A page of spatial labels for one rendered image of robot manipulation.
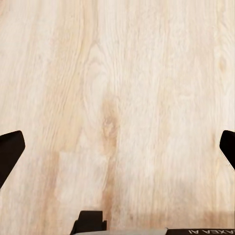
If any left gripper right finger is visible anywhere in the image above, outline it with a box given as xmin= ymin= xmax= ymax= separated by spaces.
xmin=219 ymin=130 xmax=235 ymax=170

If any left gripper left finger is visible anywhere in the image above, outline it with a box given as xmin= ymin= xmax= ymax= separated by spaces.
xmin=0 ymin=130 xmax=25 ymax=189

